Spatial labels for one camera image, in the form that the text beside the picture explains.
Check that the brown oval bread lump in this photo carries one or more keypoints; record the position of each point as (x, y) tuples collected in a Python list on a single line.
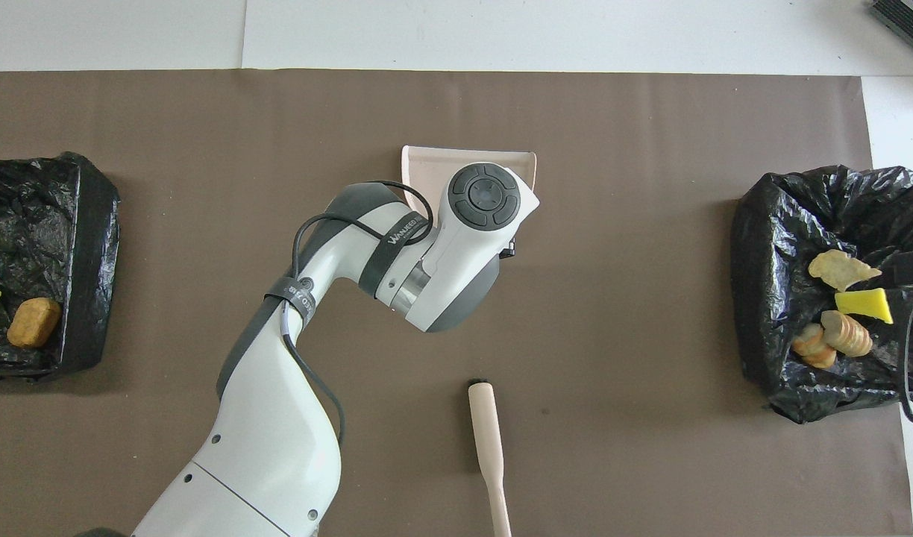
[(33, 322)]

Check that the beige trash lump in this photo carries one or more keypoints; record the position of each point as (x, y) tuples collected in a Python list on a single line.
[(814, 348), (848, 334), (841, 269)]

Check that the beige hand brush black bristles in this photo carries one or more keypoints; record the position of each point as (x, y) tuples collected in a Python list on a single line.
[(488, 432)]

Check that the pink plastic dustpan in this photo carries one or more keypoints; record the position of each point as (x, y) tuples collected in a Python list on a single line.
[(427, 168)]

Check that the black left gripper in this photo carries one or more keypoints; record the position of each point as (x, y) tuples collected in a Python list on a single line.
[(509, 250)]

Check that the black bag lined bin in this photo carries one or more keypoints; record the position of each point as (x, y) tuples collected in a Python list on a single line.
[(54, 224), (785, 298)]

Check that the brown paper table mat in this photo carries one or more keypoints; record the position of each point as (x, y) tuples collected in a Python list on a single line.
[(650, 149)]

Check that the black ribbed panel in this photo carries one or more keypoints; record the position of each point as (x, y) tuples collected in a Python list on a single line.
[(908, 22)]

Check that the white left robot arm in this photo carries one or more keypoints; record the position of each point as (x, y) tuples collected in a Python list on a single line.
[(277, 447)]

